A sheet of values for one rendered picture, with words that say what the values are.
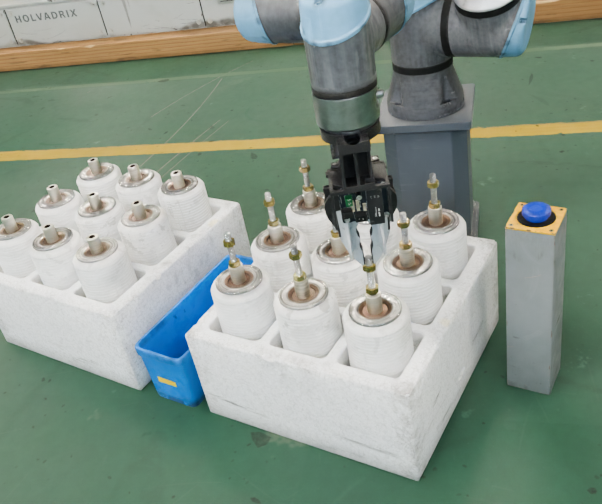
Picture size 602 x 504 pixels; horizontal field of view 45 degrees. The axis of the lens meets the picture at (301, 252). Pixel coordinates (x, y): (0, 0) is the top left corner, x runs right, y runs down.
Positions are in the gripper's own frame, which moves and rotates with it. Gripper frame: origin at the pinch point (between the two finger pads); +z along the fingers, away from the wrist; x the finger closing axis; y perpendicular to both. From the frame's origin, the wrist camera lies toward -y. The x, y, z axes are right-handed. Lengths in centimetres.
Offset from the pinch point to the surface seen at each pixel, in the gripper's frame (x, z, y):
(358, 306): -2.3, 9.4, -0.5
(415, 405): 3.5, 20.1, 9.6
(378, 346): -0.4, 12.3, 5.2
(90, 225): -51, 11, -39
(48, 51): -118, 27, -227
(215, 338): -25.4, 16.8, -7.0
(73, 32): -107, 22, -232
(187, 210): -33, 13, -43
